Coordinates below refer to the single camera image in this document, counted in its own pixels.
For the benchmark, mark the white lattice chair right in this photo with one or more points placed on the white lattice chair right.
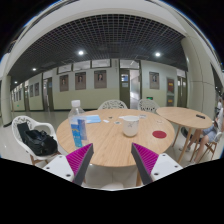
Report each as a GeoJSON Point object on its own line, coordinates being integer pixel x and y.
{"type": "Point", "coordinates": [147, 105]}

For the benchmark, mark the white lattice chair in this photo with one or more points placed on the white lattice chair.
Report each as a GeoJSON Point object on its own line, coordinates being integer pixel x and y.
{"type": "Point", "coordinates": [147, 105]}
{"type": "Point", "coordinates": [113, 104]}

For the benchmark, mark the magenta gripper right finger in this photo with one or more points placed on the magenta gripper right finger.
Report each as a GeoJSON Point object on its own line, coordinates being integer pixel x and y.
{"type": "Point", "coordinates": [152, 166]}

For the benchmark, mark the seated person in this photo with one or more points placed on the seated person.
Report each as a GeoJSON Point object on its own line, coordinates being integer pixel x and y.
{"type": "Point", "coordinates": [208, 134]}

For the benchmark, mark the wooden chair far right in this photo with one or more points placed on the wooden chair far right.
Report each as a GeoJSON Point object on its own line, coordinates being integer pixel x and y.
{"type": "Point", "coordinates": [211, 147]}

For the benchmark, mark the white plastic measuring cup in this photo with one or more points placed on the white plastic measuring cup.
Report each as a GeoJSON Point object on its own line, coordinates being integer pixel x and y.
{"type": "Point", "coordinates": [130, 125]}

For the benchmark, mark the small clear lid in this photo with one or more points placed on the small clear lid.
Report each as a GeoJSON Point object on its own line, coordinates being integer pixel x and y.
{"type": "Point", "coordinates": [142, 116]}

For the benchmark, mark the round wooden table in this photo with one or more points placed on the round wooden table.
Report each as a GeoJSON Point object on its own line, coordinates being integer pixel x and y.
{"type": "Point", "coordinates": [184, 117]}
{"type": "Point", "coordinates": [113, 149]}

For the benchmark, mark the black phone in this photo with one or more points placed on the black phone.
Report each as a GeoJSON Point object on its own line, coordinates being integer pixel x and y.
{"type": "Point", "coordinates": [200, 116]}

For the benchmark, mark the clear plastic water bottle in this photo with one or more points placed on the clear plastic water bottle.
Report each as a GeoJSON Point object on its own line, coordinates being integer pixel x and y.
{"type": "Point", "coordinates": [77, 121]}

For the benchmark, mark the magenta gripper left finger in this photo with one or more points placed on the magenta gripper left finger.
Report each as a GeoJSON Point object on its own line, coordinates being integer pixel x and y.
{"type": "Point", "coordinates": [72, 167]}

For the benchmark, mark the black bag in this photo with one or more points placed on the black bag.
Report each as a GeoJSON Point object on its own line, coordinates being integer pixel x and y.
{"type": "Point", "coordinates": [39, 142]}

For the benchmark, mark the red round coaster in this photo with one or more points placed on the red round coaster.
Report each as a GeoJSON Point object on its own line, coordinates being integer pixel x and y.
{"type": "Point", "coordinates": [159, 134]}

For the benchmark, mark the white lattice chair centre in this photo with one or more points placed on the white lattice chair centre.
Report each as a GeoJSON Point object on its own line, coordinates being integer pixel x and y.
{"type": "Point", "coordinates": [113, 104]}

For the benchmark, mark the white chair on left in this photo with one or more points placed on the white chair on left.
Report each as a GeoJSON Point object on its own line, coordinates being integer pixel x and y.
{"type": "Point", "coordinates": [33, 125]}

